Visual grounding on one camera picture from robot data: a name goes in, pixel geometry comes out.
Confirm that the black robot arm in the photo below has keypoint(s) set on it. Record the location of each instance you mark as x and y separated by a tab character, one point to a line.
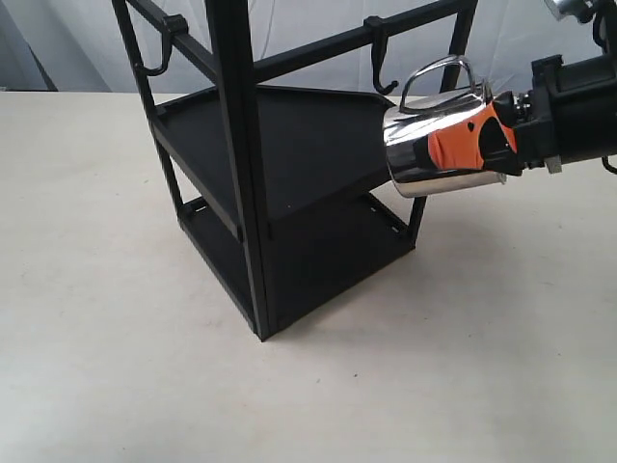
602	17

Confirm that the white backdrop curtain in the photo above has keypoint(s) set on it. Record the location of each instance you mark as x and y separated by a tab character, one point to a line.
76	46

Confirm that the black metal shelf rack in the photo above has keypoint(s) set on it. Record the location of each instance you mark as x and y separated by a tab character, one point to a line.
272	184

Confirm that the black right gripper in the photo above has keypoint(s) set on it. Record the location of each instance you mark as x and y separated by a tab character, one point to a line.
571	117

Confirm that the black metal rail hook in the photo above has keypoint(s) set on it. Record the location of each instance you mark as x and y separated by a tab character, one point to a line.
379	47
172	26

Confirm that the shiny steel mug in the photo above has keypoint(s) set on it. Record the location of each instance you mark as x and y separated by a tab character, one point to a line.
432	142

